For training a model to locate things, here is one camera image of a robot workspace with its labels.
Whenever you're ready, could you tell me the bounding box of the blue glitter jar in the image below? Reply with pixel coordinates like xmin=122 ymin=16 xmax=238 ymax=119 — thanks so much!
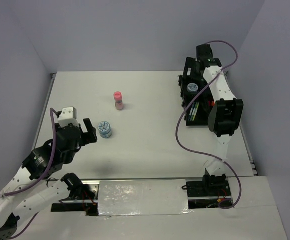
xmin=186 ymin=82 xmax=199 ymax=93
xmin=97 ymin=121 xmax=113 ymax=139

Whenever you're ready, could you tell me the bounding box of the pink glitter bottle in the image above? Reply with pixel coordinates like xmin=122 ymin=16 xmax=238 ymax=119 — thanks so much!
xmin=113 ymin=91 xmax=124 ymax=111

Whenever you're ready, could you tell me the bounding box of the yellow green pen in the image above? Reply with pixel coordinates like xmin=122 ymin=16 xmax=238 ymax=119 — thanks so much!
xmin=192 ymin=102 xmax=200 ymax=122

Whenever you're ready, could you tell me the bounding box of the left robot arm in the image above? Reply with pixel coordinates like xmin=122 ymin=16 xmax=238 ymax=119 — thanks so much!
xmin=0 ymin=118 xmax=98 ymax=240

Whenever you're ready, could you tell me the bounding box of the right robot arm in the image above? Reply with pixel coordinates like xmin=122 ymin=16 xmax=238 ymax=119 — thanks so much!
xmin=179 ymin=44 xmax=244 ymax=196

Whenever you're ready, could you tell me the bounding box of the black divided organizer tray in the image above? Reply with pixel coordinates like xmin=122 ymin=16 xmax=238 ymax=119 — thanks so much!
xmin=178 ymin=75 xmax=216 ymax=127

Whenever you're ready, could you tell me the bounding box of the silver foil tape strip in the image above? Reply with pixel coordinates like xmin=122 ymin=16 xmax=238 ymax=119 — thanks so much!
xmin=98 ymin=179 xmax=191 ymax=217

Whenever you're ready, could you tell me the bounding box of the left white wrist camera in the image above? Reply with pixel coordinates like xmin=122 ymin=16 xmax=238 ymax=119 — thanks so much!
xmin=57 ymin=106 xmax=79 ymax=128

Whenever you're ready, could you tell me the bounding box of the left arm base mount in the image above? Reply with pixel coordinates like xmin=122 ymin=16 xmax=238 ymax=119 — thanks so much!
xmin=51 ymin=173 xmax=99 ymax=217

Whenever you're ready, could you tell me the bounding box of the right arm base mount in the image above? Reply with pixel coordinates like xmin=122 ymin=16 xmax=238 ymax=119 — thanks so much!
xmin=181 ymin=173 xmax=233 ymax=210

